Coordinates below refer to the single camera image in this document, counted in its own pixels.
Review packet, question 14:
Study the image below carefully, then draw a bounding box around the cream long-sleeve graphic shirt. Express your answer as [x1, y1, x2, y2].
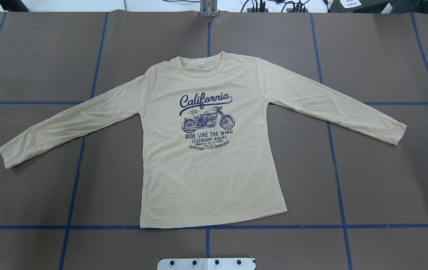
[0, 52, 406, 228]

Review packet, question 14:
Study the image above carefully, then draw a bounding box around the brown paper table cover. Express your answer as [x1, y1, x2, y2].
[0, 10, 428, 270]

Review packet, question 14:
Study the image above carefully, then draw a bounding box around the aluminium frame post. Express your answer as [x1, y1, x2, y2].
[200, 0, 219, 17]

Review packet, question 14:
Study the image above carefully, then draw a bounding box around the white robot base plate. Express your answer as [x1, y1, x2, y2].
[157, 257, 256, 270]

